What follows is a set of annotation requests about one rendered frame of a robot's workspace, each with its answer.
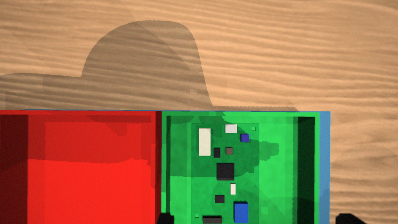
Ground green circuit board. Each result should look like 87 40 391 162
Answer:
191 123 259 224

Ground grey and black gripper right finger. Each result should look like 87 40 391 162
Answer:
335 213 367 224

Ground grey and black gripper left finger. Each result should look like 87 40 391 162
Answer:
157 213 174 224

